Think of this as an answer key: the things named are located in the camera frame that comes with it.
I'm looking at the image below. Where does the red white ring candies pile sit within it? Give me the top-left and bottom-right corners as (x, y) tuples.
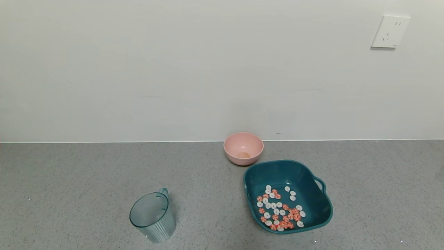
(257, 185), (306, 232)

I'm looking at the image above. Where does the transparent teal ribbed cup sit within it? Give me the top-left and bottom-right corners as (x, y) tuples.
(129, 188), (177, 243)

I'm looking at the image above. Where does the pink ribbed bowl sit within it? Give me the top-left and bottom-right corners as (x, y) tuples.
(223, 132), (264, 166)

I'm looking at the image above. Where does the teal plastic basin tray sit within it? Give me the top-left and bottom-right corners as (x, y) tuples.
(243, 159), (333, 234)

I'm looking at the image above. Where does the white wall socket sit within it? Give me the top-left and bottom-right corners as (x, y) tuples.
(371, 15), (411, 48)

